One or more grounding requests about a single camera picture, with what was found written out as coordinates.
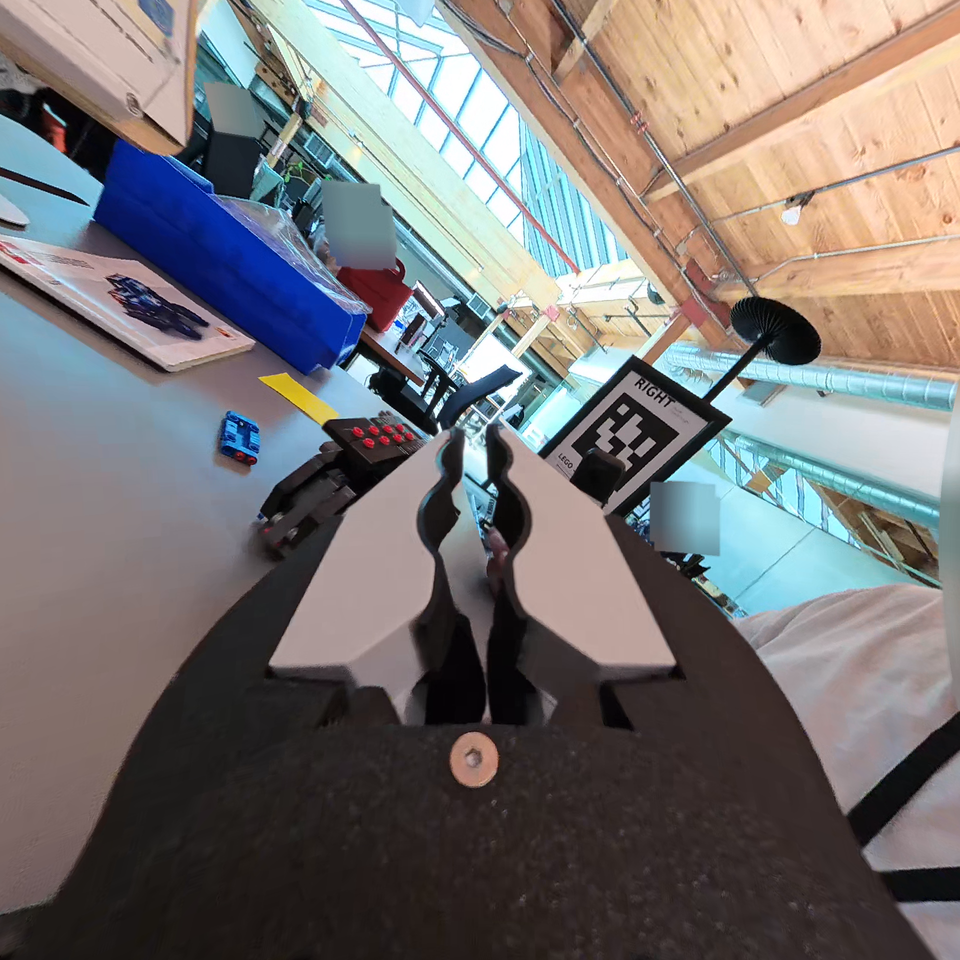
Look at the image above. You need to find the blue plastic storage bin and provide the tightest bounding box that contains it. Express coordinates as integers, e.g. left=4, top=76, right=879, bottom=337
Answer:
left=91, top=139, right=370, bottom=376

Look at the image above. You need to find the lego instruction booklet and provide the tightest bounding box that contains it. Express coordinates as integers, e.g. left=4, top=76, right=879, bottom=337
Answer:
left=0, top=235, right=256, bottom=374

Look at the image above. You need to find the black shoulder strap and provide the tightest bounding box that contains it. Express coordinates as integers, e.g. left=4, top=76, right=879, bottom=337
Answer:
left=845, top=711, right=960, bottom=904

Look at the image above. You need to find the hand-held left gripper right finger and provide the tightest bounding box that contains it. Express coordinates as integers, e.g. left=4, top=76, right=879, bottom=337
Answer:
left=484, top=424, right=677, bottom=725

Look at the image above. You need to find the blue lego plate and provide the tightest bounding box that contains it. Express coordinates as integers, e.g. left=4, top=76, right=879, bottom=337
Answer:
left=218, top=411, right=261, bottom=469

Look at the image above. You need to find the black ribbed disc on rod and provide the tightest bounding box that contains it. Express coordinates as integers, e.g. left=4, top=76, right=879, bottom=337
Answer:
left=705, top=296, right=823, bottom=403

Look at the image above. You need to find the clear plastic bag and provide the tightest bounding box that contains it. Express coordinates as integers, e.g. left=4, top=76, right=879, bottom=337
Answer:
left=213, top=191, right=372, bottom=317

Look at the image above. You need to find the yellow sticky note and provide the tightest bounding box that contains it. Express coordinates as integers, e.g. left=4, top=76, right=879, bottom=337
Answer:
left=258, top=372, right=341, bottom=425

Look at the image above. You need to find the silver ventilation duct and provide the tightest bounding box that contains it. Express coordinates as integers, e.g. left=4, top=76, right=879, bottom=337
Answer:
left=659, top=341, right=957, bottom=413

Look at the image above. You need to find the black office chair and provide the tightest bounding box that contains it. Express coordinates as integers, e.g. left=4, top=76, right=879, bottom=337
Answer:
left=416, top=349, right=523, bottom=437

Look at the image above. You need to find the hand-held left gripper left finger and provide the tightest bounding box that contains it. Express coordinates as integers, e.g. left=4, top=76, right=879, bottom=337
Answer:
left=268, top=429, right=490, bottom=726

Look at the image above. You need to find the white cardboard box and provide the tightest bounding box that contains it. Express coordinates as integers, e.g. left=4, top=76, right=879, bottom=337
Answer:
left=0, top=0, right=200, bottom=157

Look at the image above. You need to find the black lego truck model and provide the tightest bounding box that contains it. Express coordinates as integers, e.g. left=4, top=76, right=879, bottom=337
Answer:
left=258, top=409, right=444, bottom=560

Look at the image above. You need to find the person's white shirt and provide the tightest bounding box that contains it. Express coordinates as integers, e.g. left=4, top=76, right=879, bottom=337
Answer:
left=733, top=584, right=960, bottom=960

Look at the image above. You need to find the red tote bag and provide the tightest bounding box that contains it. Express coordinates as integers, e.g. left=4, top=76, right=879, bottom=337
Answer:
left=336, top=259, right=415, bottom=333

